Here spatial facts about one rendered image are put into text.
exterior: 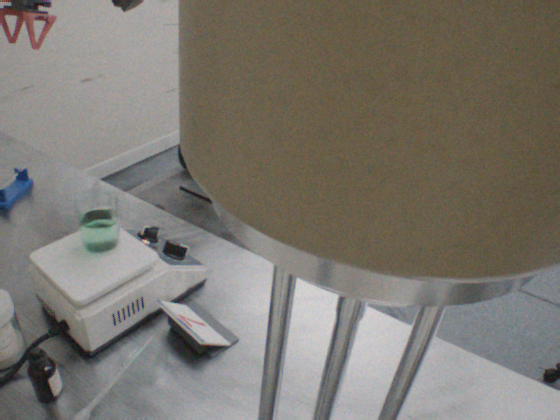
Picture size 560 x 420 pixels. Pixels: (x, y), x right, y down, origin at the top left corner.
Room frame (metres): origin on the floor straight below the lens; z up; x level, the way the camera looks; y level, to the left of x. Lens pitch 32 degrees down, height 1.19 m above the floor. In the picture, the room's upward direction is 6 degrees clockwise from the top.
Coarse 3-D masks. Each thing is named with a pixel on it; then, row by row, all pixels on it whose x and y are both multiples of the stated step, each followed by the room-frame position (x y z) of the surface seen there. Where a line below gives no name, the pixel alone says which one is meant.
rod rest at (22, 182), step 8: (16, 168) 0.70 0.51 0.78; (24, 168) 0.71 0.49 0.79; (16, 176) 0.70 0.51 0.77; (24, 176) 0.70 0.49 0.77; (16, 184) 0.69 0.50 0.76; (24, 184) 0.69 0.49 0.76; (32, 184) 0.71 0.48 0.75; (0, 192) 0.62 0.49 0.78; (8, 192) 0.66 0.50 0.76; (16, 192) 0.66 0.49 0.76; (0, 200) 0.62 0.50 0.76; (8, 200) 0.63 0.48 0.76
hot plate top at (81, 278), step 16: (64, 240) 0.44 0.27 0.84; (80, 240) 0.44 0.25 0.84; (128, 240) 0.45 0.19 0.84; (32, 256) 0.40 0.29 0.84; (48, 256) 0.40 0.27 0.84; (64, 256) 0.41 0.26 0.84; (80, 256) 0.41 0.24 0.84; (96, 256) 0.42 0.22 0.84; (112, 256) 0.42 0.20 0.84; (128, 256) 0.42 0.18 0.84; (144, 256) 0.43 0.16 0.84; (48, 272) 0.38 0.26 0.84; (64, 272) 0.38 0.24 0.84; (80, 272) 0.38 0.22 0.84; (96, 272) 0.39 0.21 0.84; (112, 272) 0.39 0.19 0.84; (128, 272) 0.39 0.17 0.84; (64, 288) 0.35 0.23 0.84; (80, 288) 0.36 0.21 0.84; (96, 288) 0.36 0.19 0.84; (112, 288) 0.37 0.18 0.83; (80, 304) 0.34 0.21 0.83
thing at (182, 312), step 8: (168, 304) 0.41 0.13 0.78; (176, 304) 0.42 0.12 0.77; (176, 312) 0.39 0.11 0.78; (184, 312) 0.41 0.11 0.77; (184, 320) 0.38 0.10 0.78; (192, 320) 0.39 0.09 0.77; (200, 320) 0.41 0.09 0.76; (192, 328) 0.37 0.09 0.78; (200, 328) 0.38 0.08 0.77; (208, 328) 0.39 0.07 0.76; (200, 336) 0.36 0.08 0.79; (208, 336) 0.37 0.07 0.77; (216, 336) 0.38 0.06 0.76
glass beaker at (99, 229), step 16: (80, 192) 0.45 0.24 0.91; (96, 192) 0.46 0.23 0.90; (112, 192) 0.46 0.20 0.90; (80, 208) 0.41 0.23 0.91; (112, 208) 0.43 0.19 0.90; (80, 224) 0.42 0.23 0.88; (96, 224) 0.42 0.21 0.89; (112, 224) 0.43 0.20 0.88; (96, 240) 0.41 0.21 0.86; (112, 240) 0.43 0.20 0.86
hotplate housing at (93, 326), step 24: (168, 264) 0.44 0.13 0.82; (48, 288) 0.37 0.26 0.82; (120, 288) 0.38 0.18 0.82; (144, 288) 0.40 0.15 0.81; (168, 288) 0.43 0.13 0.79; (192, 288) 0.47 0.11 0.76; (48, 312) 0.38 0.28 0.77; (72, 312) 0.34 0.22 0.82; (96, 312) 0.35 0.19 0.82; (120, 312) 0.37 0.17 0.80; (144, 312) 0.40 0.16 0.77; (72, 336) 0.35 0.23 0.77; (96, 336) 0.34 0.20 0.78; (120, 336) 0.37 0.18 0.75
